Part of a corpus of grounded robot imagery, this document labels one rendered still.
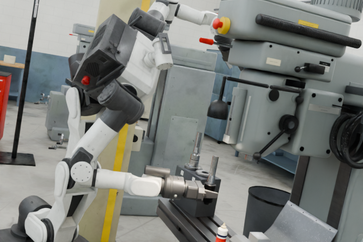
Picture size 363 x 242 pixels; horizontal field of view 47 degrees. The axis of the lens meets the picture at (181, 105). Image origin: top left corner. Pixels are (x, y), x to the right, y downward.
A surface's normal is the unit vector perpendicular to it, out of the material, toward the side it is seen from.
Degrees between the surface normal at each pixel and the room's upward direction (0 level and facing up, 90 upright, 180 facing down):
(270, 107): 90
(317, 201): 90
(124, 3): 90
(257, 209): 94
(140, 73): 58
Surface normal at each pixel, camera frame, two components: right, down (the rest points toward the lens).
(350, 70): 0.39, 0.17
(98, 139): 0.15, 0.11
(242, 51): -0.90, -0.12
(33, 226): -0.70, -0.06
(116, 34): 0.68, -0.35
